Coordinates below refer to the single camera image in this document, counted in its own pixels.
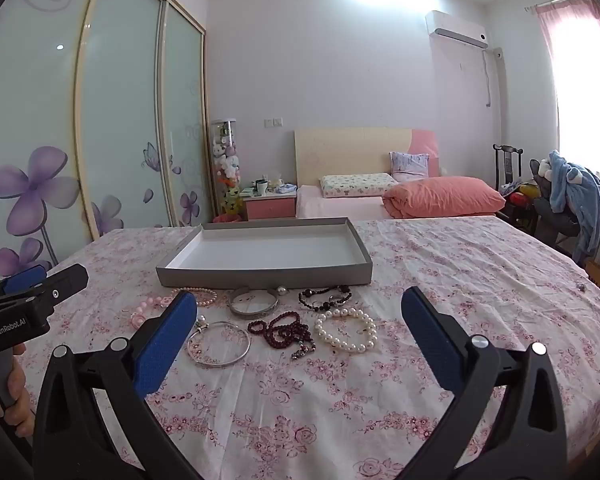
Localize dark bead bracelet black stones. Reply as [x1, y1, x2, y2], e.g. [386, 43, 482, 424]
[298, 285, 352, 313]

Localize pink nightstand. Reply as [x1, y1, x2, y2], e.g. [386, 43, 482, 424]
[243, 190, 298, 221]

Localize blue garment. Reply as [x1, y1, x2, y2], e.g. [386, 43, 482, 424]
[547, 151, 600, 266]

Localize person's left hand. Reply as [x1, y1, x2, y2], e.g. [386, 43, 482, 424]
[0, 341, 35, 439]

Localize beige pink headboard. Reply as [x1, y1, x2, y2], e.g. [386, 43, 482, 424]
[293, 127, 439, 187]

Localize silver cuff bangle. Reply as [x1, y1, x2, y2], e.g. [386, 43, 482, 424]
[228, 285, 281, 318]

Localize patterned flat pillow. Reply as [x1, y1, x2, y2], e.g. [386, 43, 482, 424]
[319, 173, 400, 199]

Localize thin silver bangle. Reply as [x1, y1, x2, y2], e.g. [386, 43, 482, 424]
[186, 315, 252, 369]

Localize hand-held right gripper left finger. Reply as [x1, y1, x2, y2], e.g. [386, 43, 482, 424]
[32, 290, 206, 480]

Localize pink curtain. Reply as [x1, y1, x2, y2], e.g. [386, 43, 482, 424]
[524, 0, 600, 88]

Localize dark wooden chair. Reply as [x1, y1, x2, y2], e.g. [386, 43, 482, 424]
[492, 143, 537, 232]

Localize purple white pillow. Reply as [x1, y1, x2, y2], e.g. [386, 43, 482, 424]
[388, 151, 431, 182]

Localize air conditioner pipe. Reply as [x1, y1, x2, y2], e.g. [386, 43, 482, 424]
[482, 47, 504, 109]

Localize pink floral bed sheet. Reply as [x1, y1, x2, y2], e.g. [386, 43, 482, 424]
[9, 217, 600, 480]

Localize glass wardrobe purple flowers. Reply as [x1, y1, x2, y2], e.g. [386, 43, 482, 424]
[0, 0, 217, 281]

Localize clear tube of plush toys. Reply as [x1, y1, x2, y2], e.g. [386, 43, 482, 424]
[210, 118, 244, 222]

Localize grey cardboard tray box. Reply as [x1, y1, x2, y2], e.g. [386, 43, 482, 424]
[156, 217, 374, 290]

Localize pink coral bead bracelet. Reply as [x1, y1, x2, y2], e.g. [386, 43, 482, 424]
[130, 295, 174, 331]

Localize white air conditioner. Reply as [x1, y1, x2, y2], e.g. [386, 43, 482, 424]
[424, 9, 489, 51]

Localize pink pearl bracelet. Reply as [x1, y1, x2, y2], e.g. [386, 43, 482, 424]
[171, 287, 219, 309]

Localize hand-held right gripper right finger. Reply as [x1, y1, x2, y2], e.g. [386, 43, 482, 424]
[392, 287, 568, 480]

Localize salmon quilt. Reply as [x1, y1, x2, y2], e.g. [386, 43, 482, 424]
[382, 175, 507, 220]

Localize pink bed mattress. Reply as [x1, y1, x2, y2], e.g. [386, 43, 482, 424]
[296, 184, 497, 220]

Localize white pearl bracelet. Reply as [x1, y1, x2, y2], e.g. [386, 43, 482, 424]
[313, 308, 378, 355]

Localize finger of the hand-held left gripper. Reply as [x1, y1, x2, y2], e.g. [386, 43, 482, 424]
[27, 263, 89, 306]
[2, 265, 49, 294]

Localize dark red bead strand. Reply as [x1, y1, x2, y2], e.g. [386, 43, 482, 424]
[247, 311, 317, 361]

